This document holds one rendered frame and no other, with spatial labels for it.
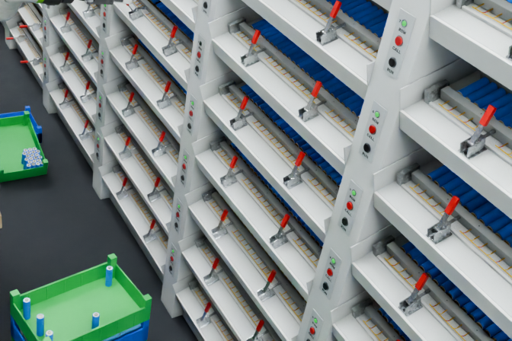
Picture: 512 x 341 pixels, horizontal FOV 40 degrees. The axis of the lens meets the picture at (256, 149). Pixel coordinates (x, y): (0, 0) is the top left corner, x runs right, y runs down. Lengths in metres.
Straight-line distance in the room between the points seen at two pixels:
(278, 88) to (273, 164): 0.19
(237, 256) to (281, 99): 0.56
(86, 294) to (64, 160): 1.27
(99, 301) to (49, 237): 0.85
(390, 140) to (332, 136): 0.22
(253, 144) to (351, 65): 0.47
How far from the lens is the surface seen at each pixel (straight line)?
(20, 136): 3.25
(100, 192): 2.98
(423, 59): 1.30
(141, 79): 2.44
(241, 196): 1.94
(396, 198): 1.41
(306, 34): 1.54
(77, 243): 2.79
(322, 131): 1.56
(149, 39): 2.29
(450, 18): 1.25
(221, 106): 1.95
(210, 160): 2.06
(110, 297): 2.02
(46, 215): 2.92
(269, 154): 1.78
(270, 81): 1.72
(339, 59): 1.46
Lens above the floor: 1.85
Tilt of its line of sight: 33 degrees down
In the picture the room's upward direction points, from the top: 11 degrees clockwise
